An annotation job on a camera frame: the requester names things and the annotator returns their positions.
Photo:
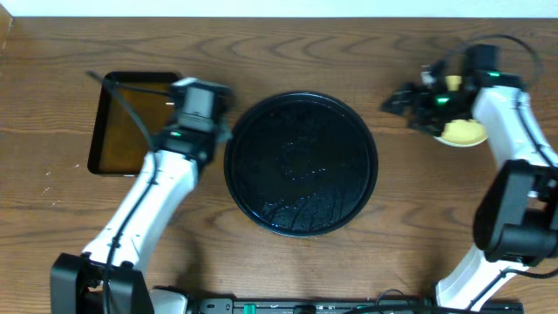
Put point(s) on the round black tray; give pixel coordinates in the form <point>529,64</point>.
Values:
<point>301,164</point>

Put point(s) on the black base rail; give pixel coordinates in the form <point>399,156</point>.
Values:
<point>385,306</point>

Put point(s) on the yellow plate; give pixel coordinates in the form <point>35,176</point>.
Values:
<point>459,126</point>

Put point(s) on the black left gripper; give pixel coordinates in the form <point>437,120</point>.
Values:
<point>223,138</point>

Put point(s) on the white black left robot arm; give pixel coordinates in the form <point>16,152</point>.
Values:
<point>109,275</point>

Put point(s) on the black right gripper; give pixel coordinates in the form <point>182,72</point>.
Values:
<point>418,92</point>

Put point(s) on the light green plate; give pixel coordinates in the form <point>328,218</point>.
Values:
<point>461,142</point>

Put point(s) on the black rectangular water tray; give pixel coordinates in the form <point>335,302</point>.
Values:
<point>118,147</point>

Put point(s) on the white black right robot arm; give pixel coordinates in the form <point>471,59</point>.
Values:
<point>515,225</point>

